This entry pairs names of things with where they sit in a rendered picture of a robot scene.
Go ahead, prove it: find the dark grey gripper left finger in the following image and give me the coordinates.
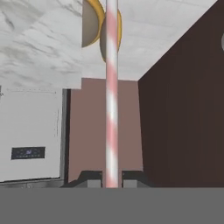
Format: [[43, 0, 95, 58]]
[[64, 171, 103, 189]]

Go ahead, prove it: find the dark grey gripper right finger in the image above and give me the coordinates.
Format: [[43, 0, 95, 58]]
[[121, 171, 155, 189]]

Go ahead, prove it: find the pink and white striped straw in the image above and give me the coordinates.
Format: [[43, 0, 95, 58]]
[[101, 0, 120, 189]]

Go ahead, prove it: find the white fridge with display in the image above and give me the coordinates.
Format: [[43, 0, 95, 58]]
[[0, 86, 71, 186]]

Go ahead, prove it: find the dark brown cupboard run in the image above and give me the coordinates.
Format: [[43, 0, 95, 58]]
[[137, 0, 224, 189]]

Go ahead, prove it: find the yellow rimmed round lamp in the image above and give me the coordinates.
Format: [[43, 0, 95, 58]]
[[81, 0, 106, 48], [99, 8, 123, 63]]

